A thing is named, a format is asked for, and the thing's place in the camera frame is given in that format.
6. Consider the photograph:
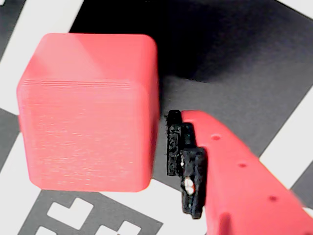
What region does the black white marker board mat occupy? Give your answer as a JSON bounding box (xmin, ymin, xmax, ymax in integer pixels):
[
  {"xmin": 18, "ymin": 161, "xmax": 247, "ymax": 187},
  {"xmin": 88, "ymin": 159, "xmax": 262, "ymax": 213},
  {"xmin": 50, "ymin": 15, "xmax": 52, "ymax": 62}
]
[{"xmin": 0, "ymin": 0, "xmax": 313, "ymax": 235}]

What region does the red cube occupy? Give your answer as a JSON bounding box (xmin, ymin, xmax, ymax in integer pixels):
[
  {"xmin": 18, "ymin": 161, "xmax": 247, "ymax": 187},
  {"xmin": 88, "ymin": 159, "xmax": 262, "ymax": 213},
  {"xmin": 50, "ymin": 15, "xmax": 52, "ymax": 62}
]
[{"xmin": 16, "ymin": 33, "xmax": 161, "ymax": 193}]

